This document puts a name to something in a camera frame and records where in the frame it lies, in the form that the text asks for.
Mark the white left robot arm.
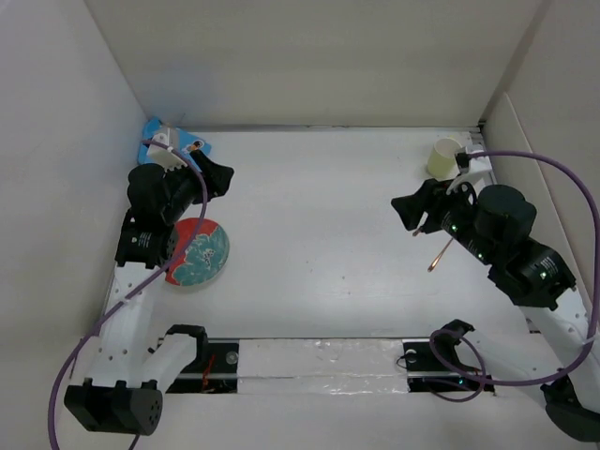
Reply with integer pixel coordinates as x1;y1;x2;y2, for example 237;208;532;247
64;147;234;437

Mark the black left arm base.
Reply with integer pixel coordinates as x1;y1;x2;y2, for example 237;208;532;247
167;339;240;395

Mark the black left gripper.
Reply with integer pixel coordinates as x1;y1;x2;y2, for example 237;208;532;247
160;151;231;224

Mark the blue space-print placemat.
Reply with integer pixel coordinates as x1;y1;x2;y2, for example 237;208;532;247
142;117;212;156

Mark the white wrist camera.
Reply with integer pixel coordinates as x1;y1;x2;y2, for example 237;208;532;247
446;144;492;195
144;136;185;171

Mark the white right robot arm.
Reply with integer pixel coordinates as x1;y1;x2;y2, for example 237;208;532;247
391;179;599;443

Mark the red and teal plate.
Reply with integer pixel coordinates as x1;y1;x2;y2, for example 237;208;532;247
165;218;230;288

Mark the pale yellow mug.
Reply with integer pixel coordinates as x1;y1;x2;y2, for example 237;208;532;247
426;138;462;179

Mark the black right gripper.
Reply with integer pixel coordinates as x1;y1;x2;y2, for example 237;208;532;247
390;172;496;264

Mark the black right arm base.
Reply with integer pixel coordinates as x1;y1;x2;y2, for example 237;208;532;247
396;338;479;395

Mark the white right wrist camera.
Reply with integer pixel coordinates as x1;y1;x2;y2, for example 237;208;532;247
446;144;492;195

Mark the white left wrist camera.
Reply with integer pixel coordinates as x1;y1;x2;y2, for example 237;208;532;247
144;136;185;171

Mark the copper fork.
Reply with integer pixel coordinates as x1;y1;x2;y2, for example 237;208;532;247
427;239;454;273

